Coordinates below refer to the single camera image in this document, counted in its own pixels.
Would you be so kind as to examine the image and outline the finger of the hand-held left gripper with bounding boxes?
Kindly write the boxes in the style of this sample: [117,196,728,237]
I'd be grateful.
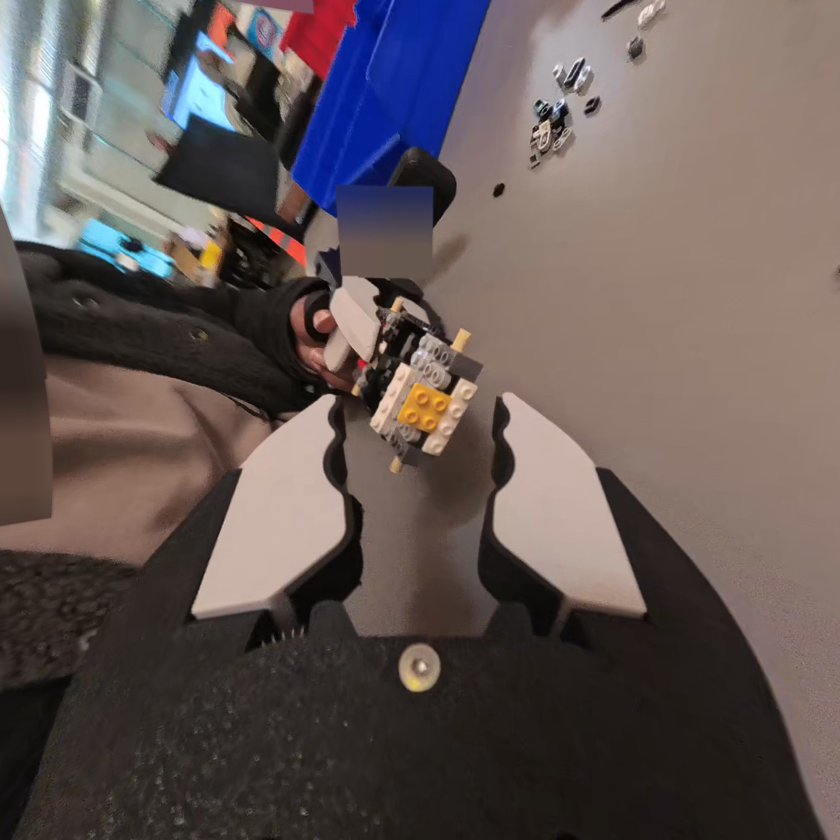
[325,276,384,374]

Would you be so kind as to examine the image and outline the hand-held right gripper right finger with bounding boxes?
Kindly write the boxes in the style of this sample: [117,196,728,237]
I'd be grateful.
[478,392,648,637]

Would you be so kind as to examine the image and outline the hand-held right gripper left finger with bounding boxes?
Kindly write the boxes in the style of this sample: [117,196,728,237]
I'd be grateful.
[191,395,364,631]

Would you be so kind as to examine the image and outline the toy brick car chassis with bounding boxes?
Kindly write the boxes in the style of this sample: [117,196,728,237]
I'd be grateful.
[351,295,485,473]

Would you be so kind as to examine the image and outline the blue storage bin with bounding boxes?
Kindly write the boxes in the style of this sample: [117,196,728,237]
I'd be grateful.
[290,0,493,211]

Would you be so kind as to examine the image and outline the yellow hinge brick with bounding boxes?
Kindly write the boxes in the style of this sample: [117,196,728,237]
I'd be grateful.
[397,384,454,434]

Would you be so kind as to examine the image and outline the person's left forearm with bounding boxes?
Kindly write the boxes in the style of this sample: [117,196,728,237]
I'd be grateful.
[223,276,329,408]

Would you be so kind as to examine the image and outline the grey desk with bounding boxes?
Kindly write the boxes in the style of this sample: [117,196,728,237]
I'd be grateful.
[341,0,840,840]

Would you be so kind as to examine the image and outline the person's left hand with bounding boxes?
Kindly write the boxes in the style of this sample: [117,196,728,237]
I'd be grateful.
[294,307,361,392]

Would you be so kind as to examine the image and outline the orange striped barrier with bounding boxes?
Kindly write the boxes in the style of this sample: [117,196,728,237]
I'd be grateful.
[246,217,309,266]

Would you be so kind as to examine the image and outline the scattered small brick pieces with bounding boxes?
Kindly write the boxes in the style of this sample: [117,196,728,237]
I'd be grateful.
[492,0,667,198]

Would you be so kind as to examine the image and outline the person's beige top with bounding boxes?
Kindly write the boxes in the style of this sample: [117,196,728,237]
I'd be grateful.
[46,357,283,565]

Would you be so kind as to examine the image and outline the background work table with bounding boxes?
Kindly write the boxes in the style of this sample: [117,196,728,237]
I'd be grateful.
[161,220,237,290]

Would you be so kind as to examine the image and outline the red storage bin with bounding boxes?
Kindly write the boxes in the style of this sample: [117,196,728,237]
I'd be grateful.
[282,0,358,80]

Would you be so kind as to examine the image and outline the black panel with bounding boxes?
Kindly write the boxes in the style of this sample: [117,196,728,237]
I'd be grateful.
[154,115,283,217]

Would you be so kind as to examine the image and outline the person's black fleece jacket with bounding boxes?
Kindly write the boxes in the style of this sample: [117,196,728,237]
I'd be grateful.
[0,243,329,690]

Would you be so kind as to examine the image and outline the computer monitor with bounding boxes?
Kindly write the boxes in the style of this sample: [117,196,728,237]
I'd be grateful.
[161,29,250,135]

